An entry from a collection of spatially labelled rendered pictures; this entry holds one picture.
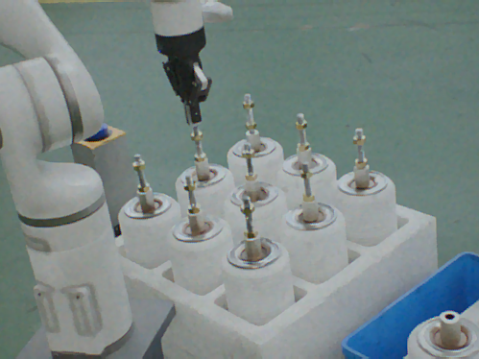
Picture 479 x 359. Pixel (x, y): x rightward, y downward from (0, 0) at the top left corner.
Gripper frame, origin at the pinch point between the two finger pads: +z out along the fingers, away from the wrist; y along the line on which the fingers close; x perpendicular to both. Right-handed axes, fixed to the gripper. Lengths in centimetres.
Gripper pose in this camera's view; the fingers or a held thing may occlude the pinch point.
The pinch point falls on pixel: (193, 113)
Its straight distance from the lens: 141.2
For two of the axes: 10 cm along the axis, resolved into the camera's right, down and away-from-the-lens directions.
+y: 5.0, 3.6, -7.9
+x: 8.6, -3.3, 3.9
